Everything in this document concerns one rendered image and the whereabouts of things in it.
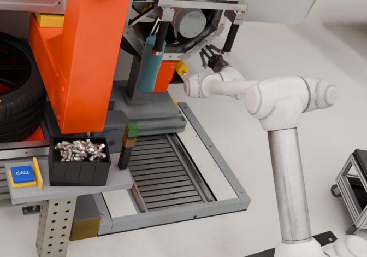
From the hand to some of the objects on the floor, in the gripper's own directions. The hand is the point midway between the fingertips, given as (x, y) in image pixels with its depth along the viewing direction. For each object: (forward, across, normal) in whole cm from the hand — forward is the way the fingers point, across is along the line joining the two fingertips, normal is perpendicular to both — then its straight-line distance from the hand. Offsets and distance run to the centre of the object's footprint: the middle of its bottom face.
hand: (202, 45), depth 244 cm
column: (-60, -103, +13) cm, 120 cm away
